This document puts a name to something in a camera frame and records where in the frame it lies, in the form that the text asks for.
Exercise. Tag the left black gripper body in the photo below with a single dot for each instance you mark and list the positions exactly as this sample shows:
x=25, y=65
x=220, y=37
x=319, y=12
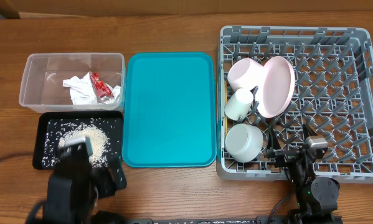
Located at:
x=104, y=183

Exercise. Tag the teal serving tray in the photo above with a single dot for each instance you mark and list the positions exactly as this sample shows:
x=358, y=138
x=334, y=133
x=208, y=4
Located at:
x=169, y=113

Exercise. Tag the white napkin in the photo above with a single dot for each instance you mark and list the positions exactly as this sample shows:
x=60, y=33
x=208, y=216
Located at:
x=82, y=93

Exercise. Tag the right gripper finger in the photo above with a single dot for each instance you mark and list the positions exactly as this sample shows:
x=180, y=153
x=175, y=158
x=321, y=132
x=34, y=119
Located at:
x=307, y=131
x=273, y=148

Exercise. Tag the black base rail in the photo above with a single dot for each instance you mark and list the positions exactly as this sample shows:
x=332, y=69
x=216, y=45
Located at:
x=256, y=220

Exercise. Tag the white cup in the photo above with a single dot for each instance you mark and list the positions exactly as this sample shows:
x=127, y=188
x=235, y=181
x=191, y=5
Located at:
x=239, y=104

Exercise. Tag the black plastic tray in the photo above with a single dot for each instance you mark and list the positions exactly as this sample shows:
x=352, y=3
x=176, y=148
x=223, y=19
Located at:
x=46, y=117

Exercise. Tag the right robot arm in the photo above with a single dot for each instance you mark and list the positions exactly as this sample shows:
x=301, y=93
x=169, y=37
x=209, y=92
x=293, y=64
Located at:
x=316, y=196

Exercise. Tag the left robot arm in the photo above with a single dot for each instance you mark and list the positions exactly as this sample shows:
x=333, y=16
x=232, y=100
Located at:
x=75, y=187

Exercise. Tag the grey dishwasher rack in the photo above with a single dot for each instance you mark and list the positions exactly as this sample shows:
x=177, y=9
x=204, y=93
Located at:
x=333, y=94

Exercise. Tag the grey metal bowl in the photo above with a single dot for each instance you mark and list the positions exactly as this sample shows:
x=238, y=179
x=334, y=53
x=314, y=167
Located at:
x=244, y=142

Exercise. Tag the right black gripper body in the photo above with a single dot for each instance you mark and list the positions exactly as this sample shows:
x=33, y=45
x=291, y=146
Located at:
x=286, y=158

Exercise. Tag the red snack wrapper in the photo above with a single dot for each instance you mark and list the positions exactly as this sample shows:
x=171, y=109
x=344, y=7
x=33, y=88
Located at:
x=102, y=90

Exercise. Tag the white round plate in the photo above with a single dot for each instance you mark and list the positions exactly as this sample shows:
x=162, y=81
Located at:
x=276, y=83

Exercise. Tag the white rice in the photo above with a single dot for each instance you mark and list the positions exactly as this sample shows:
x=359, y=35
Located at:
x=104, y=135

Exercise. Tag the clear plastic bin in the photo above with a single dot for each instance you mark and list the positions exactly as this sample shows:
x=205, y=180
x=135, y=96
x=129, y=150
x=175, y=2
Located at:
x=42, y=87

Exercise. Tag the pink bowl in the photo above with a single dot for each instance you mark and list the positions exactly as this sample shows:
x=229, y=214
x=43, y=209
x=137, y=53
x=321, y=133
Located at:
x=246, y=73

